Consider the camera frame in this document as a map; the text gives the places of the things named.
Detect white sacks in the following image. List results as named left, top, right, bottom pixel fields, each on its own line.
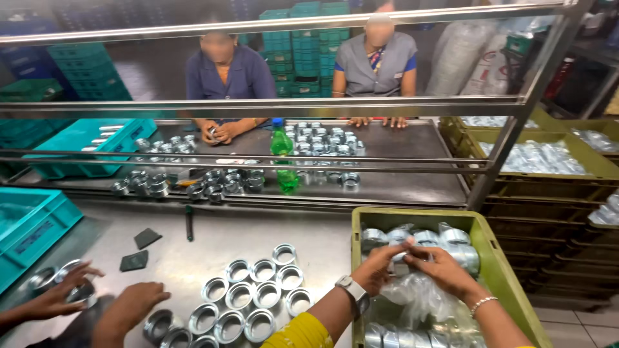
left=426, top=18, right=514, bottom=97

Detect shiny metal ring cup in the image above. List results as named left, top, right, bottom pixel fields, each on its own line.
left=26, top=266, right=60, bottom=292
left=67, top=282, right=98, bottom=309
left=55, top=259, right=84, bottom=282

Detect clear plastic bag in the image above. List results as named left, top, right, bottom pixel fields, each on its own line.
left=379, top=272, right=466, bottom=330

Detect green plastic bottle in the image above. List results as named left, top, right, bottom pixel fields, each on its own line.
left=270, top=117, right=300, bottom=193

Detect metal storage shelf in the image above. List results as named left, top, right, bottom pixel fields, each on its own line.
left=542, top=0, right=619, bottom=120

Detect cluster of open metal rings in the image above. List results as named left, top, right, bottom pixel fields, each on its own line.
left=142, top=243, right=315, bottom=348

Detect teal plastic crate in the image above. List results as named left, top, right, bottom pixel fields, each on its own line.
left=0, top=188, right=84, bottom=295

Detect dark grey abrasive pad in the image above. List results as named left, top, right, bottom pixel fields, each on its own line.
left=119, top=250, right=149, bottom=273
left=134, top=228, right=162, bottom=250

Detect steel table frame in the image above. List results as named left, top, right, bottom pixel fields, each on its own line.
left=0, top=0, right=596, bottom=212

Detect olive green plastic crate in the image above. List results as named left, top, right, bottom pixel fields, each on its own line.
left=351, top=207, right=553, bottom=348

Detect person's left hand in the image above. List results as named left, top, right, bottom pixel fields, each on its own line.
left=350, top=237, right=416, bottom=297

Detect teal crate with metal tubes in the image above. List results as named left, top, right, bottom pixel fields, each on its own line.
left=22, top=118, right=158, bottom=180

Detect plastic-wrapped metal ring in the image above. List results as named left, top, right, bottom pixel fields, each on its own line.
left=389, top=242, right=413, bottom=277

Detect white band smartwatch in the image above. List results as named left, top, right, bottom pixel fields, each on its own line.
left=335, top=275, right=371, bottom=320

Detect person's right hand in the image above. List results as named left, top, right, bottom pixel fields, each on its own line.
left=404, top=246, right=478, bottom=301

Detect heap of metal rings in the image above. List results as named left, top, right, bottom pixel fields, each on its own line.
left=110, top=169, right=171, bottom=200
left=186, top=167, right=267, bottom=204
left=134, top=134, right=199, bottom=163
left=284, top=122, right=367, bottom=188

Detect row of wrapped metal rings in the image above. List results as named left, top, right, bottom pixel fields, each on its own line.
left=362, top=222, right=481, bottom=278
left=365, top=320, right=487, bottom=348

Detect stack of teal crates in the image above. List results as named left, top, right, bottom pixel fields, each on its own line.
left=259, top=0, right=352, bottom=100
left=46, top=43, right=134, bottom=102

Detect stack of olive crates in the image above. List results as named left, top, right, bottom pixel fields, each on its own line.
left=439, top=109, right=619, bottom=301

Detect stack of blue crates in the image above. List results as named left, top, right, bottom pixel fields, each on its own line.
left=0, top=18, right=60, bottom=81

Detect silver beaded bracelet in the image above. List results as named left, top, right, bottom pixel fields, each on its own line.
left=470, top=296, right=499, bottom=319

